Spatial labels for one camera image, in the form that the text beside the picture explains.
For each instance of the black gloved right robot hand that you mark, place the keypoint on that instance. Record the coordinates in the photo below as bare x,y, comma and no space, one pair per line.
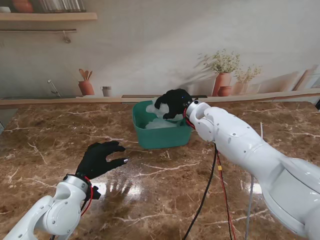
176,102

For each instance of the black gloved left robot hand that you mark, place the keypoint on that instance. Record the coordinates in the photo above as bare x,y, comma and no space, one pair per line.
97,160

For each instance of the teal plastic basket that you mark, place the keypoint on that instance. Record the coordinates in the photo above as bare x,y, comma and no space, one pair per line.
162,140

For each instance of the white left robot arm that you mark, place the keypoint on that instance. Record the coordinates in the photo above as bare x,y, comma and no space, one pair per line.
52,212

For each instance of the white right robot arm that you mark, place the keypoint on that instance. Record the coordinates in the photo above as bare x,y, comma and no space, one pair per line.
250,150

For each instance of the wooden counter ledge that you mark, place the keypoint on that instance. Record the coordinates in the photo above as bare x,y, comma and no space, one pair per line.
75,100

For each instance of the terracotta utensil pot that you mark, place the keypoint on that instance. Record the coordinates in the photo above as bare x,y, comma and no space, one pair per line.
86,87

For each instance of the leaning wooden cutting boards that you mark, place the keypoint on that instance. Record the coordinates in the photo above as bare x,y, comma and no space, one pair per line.
303,80

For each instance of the red-brown pot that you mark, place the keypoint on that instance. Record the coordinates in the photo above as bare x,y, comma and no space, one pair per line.
23,6

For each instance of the white bowl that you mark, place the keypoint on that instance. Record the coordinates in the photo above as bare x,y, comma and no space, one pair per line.
4,10

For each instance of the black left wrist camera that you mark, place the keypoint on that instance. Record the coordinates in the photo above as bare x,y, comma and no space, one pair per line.
96,193

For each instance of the metal wall rail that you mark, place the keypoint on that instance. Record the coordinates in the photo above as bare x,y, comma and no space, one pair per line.
37,30

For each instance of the wooden wall shelf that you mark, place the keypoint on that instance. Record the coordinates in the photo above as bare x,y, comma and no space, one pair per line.
50,16

